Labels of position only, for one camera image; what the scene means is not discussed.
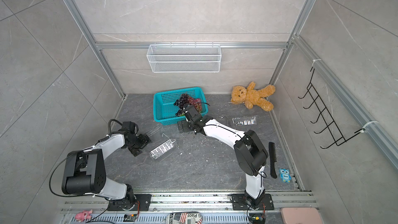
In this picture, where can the black wire hook rack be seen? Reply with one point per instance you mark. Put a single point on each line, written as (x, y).
(325, 116)

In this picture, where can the pink pad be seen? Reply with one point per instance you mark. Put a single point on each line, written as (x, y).
(301, 215)

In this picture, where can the dark purple grape bunch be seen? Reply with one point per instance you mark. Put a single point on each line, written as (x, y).
(182, 102)

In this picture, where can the clear clamshell container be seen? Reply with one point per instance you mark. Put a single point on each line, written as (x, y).
(243, 121)
(164, 149)

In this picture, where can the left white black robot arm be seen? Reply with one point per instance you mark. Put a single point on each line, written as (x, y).
(85, 172)

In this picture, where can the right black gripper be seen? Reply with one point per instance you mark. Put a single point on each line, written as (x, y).
(186, 125)

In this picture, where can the brown teddy bear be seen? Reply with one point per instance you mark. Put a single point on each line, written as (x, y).
(251, 97)

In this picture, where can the flag pattern object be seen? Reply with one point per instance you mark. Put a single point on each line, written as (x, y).
(184, 218)

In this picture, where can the red grape bunch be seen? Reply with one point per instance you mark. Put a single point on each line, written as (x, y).
(197, 103)

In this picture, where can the pink plush toy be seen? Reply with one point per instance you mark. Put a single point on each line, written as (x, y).
(84, 216)

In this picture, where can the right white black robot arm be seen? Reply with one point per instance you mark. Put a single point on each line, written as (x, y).
(250, 152)

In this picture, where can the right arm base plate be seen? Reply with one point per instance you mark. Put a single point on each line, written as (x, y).
(245, 202)

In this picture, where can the black comb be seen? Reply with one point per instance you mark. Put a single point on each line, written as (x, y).
(273, 159)

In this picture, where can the teal plastic basket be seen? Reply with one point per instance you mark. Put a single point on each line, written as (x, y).
(164, 110)

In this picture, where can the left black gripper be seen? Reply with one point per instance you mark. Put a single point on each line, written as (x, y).
(146, 140)

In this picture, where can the white wire mesh shelf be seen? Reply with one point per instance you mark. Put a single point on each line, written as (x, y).
(184, 58)

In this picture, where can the blue owl toy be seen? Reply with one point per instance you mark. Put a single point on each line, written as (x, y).
(285, 175)

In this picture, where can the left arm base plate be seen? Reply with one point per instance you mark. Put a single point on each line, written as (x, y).
(142, 203)

